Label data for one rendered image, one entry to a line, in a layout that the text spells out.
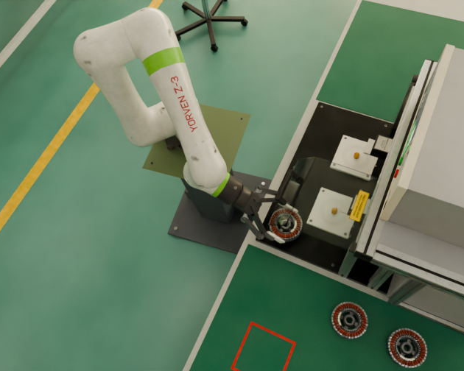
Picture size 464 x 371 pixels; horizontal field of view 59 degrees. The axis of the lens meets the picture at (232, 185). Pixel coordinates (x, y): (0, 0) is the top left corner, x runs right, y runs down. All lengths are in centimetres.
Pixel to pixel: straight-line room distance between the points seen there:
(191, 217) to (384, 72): 126
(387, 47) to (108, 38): 123
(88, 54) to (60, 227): 161
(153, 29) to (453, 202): 86
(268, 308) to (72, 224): 153
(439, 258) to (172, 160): 104
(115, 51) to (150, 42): 10
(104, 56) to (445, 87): 88
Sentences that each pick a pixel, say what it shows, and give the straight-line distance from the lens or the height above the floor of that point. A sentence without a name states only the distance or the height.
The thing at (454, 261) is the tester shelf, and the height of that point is 111.
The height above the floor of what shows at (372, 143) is 88.
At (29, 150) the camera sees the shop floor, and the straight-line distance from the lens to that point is 305.
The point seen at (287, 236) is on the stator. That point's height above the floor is 85.
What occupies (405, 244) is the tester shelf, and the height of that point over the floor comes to 111.
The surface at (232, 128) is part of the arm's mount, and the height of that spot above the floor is 75.
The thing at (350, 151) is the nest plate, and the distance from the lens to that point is 162.
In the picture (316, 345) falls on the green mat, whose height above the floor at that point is 75.
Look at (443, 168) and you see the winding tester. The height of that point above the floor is 132.
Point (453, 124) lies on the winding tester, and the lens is 109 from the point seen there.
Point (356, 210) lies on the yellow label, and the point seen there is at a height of 107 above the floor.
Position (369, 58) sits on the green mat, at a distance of 194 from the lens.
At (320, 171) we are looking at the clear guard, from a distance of 125.
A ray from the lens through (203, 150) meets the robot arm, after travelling 116.
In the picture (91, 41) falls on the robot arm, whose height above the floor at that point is 140.
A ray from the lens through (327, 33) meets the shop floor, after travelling 310.
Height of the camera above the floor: 217
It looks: 64 degrees down
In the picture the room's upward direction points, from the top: 16 degrees counter-clockwise
